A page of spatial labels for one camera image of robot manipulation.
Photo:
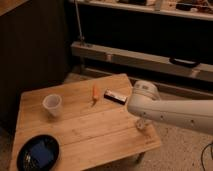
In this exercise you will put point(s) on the long aluminium case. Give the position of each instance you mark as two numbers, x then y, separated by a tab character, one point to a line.
156	63

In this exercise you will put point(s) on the black round plate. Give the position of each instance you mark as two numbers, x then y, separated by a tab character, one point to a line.
25	162

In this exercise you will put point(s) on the wooden table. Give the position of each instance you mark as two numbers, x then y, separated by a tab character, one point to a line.
89	134

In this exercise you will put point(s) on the blue sponge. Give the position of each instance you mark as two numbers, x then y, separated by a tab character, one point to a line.
41	154

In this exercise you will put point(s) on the clear grey gripper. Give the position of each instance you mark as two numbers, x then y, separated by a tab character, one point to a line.
142	123

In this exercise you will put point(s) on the black case handle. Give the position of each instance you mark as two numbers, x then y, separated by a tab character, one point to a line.
188	64

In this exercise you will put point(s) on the cluttered shelf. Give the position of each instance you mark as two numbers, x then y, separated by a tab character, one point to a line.
154	8

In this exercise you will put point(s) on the metal vertical pole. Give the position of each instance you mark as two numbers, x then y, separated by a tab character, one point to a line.
81	37

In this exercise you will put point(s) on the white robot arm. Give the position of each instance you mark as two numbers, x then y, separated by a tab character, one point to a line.
145	102

